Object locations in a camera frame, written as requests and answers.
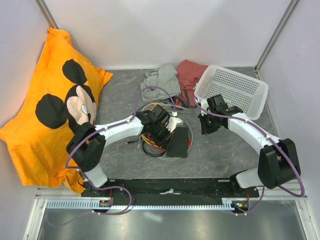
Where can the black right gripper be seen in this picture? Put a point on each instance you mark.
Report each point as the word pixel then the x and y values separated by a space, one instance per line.
pixel 206 130

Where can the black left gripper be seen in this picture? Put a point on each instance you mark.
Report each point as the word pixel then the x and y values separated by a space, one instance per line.
pixel 162 143

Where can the black network switch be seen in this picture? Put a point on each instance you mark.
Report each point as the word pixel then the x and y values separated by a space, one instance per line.
pixel 178 144

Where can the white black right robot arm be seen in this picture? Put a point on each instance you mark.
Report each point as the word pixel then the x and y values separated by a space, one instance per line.
pixel 278 163

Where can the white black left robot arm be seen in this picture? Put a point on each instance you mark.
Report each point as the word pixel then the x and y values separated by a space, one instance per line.
pixel 88 143

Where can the grey cloth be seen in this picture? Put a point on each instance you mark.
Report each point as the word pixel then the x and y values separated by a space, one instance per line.
pixel 164 77

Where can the white perforated plastic basket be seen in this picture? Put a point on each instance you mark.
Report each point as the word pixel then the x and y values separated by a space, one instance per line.
pixel 237 89

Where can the red cloth with navy trim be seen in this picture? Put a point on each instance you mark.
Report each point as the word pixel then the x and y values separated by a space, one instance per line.
pixel 188 75

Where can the orange Mickey Mouse pillow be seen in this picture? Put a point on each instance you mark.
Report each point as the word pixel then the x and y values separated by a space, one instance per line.
pixel 63 94

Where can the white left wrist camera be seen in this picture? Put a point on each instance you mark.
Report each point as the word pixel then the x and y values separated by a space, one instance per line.
pixel 173 122

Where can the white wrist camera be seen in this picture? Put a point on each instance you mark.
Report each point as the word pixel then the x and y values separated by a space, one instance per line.
pixel 203 106
pixel 173 122

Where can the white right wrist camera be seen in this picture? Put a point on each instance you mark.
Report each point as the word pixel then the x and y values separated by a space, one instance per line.
pixel 203 106

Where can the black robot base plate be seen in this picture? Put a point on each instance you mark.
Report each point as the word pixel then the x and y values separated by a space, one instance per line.
pixel 182 190

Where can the grey slotted cable duct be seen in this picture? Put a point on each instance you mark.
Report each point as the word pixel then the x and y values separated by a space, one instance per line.
pixel 97 204

